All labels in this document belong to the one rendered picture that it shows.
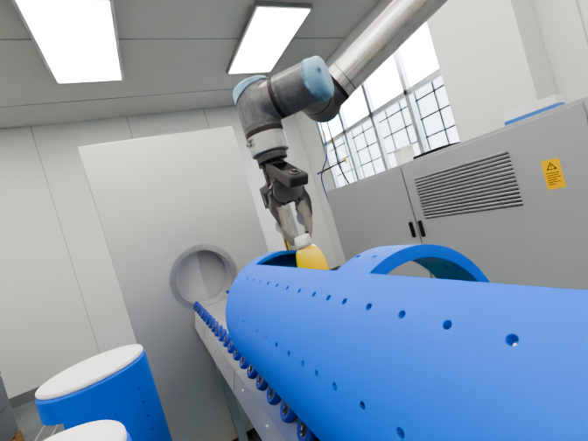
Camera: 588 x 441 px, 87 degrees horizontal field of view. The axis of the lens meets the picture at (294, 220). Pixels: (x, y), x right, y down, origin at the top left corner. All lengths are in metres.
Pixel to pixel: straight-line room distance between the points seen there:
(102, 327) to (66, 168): 2.21
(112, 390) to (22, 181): 4.45
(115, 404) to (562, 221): 1.98
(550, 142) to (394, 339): 1.74
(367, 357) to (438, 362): 0.07
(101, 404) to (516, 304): 1.00
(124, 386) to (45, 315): 4.15
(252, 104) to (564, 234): 1.68
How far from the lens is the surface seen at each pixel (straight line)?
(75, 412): 1.09
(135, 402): 1.11
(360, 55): 0.83
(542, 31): 3.38
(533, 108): 2.15
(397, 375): 0.26
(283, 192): 0.69
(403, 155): 2.69
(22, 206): 5.26
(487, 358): 0.23
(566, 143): 1.93
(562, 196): 1.97
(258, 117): 0.71
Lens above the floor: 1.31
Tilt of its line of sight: 1 degrees down
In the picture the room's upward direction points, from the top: 16 degrees counter-clockwise
